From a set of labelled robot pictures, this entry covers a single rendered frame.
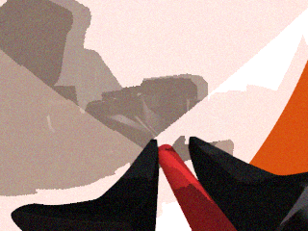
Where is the red peg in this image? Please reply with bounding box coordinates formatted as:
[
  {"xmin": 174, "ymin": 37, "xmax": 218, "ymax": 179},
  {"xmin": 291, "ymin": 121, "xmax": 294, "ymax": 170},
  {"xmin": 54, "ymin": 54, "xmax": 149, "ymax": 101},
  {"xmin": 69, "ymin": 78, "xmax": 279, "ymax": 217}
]
[{"xmin": 158, "ymin": 143, "xmax": 238, "ymax": 231}]

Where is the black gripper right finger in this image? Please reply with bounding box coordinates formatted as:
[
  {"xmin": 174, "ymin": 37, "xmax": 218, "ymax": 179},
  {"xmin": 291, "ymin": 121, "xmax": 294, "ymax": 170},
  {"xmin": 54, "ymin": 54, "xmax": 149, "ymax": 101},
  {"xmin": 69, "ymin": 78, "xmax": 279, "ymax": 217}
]
[{"xmin": 189, "ymin": 136, "xmax": 308, "ymax": 231}]

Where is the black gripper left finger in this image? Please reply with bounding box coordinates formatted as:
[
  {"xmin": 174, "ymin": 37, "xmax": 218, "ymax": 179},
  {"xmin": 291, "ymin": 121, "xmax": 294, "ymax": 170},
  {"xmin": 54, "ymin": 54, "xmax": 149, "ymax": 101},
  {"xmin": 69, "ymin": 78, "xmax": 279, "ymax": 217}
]
[{"xmin": 11, "ymin": 140, "xmax": 159, "ymax": 231}]

